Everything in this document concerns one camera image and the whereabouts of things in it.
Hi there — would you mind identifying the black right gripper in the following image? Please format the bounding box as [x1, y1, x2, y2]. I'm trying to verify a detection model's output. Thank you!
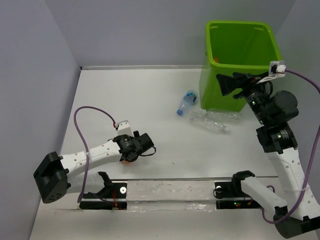
[216, 71, 270, 124]

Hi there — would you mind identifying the short orange bottle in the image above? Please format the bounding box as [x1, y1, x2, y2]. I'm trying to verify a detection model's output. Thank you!
[121, 160, 133, 165]

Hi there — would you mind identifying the blue cap water bottle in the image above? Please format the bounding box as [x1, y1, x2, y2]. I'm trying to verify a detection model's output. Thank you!
[176, 90, 198, 116]

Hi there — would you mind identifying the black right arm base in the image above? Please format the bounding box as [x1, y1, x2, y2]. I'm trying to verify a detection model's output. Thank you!
[212, 170, 261, 210]

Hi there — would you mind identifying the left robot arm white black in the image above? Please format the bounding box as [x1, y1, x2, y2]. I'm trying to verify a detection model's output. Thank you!
[33, 131, 155, 204]

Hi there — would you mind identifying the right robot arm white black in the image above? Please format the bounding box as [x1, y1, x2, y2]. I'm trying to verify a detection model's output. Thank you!
[213, 72, 320, 239]

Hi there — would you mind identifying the green plastic bin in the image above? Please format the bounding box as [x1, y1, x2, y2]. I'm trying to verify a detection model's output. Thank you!
[199, 20, 284, 113]

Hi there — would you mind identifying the large clear crushed bottle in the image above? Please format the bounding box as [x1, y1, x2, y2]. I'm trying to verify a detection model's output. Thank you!
[189, 112, 230, 135]

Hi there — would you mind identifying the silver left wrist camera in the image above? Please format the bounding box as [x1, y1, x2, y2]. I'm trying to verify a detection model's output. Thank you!
[117, 120, 133, 137]

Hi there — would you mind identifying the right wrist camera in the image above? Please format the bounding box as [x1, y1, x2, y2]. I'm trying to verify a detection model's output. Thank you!
[257, 60, 287, 84]

